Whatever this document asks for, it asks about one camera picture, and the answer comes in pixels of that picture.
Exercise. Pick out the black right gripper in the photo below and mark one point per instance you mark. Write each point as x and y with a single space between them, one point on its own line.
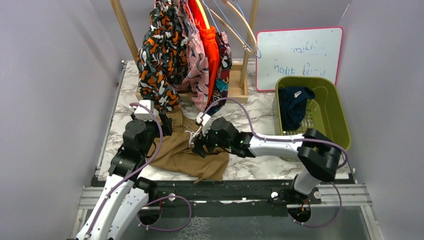
200 142

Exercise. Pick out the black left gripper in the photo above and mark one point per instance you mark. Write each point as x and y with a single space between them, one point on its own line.
166 126

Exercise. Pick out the tan khaki shorts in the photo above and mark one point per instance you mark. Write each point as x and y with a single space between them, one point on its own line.
175 155

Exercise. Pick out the colourful patterned shorts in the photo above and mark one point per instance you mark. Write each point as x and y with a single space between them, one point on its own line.
221 85

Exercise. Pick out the navy blue shorts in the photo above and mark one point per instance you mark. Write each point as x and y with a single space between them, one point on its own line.
292 105

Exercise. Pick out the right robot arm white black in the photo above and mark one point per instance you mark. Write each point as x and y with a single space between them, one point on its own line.
319 156

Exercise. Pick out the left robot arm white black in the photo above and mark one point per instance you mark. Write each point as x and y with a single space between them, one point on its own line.
124 192

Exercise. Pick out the wooden clothes rack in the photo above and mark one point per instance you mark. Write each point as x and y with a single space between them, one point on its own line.
238 85

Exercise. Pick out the pink patterned garment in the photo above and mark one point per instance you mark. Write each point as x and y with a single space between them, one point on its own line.
196 77

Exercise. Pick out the camouflage orange black garment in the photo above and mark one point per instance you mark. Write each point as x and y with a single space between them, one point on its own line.
162 59

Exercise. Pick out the olive green plastic basket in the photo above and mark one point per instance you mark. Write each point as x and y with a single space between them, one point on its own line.
324 113

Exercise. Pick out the pink framed whiteboard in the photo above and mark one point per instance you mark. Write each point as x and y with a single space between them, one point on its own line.
307 52

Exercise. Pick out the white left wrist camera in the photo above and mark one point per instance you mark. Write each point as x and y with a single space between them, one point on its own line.
145 110

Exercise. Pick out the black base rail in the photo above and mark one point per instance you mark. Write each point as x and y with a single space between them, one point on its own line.
214 199

